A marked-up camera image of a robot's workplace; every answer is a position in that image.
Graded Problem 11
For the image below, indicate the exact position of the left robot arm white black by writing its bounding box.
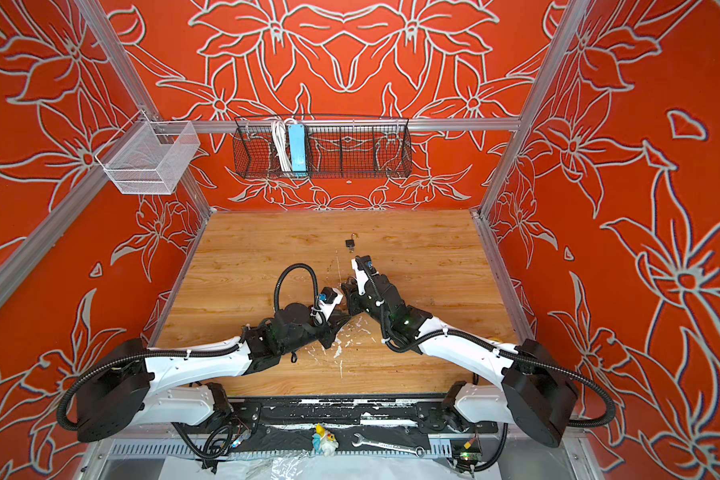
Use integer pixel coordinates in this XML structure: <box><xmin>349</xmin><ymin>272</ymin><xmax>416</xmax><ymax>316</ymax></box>
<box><xmin>55</xmin><ymin>263</ymin><xmax>357</xmax><ymax>443</ymax></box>

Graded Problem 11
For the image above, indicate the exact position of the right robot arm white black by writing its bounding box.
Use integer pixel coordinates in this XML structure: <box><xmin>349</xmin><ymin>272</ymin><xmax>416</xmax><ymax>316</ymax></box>
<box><xmin>342</xmin><ymin>256</ymin><xmax>616</xmax><ymax>447</ymax></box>

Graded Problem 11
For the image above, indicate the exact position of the small toy figure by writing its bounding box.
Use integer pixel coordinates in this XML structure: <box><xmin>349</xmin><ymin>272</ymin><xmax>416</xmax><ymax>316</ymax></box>
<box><xmin>312</xmin><ymin>424</ymin><xmax>339</xmax><ymax>456</ymax></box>

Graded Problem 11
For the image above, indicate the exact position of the silver wrench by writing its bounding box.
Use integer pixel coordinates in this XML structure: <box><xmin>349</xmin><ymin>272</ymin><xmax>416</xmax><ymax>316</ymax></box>
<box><xmin>352</xmin><ymin>433</ymin><xmax>426</xmax><ymax>458</ymax></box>

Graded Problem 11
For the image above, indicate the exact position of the clear plastic bin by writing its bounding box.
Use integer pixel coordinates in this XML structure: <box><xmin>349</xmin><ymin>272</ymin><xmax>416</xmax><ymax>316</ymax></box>
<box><xmin>95</xmin><ymin>121</ymin><xmax>200</xmax><ymax>195</ymax></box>

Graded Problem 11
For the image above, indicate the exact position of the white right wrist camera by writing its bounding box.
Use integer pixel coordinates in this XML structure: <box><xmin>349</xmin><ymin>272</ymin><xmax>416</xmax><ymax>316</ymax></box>
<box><xmin>351</xmin><ymin>256</ymin><xmax>373</xmax><ymax>296</ymax></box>

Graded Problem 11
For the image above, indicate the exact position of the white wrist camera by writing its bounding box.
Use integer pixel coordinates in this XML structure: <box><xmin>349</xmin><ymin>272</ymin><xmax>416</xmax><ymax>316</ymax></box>
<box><xmin>351</xmin><ymin>256</ymin><xmax>373</xmax><ymax>296</ymax></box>
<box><xmin>317</xmin><ymin>287</ymin><xmax>343</xmax><ymax>318</ymax></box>

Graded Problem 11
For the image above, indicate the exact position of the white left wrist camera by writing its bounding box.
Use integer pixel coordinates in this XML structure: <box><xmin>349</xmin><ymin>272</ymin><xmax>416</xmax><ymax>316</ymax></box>
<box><xmin>317</xmin><ymin>287</ymin><xmax>343</xmax><ymax>318</ymax></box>

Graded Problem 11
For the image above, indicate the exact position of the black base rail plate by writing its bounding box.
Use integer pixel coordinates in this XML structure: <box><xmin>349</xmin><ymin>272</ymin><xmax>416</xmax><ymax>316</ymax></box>
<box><xmin>176</xmin><ymin>394</ymin><xmax>499</xmax><ymax>436</ymax></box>

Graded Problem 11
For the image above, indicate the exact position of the black wire basket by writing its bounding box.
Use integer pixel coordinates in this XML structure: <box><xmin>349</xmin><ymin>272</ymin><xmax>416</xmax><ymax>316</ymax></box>
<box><xmin>232</xmin><ymin>115</ymin><xmax>413</xmax><ymax>180</ymax></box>

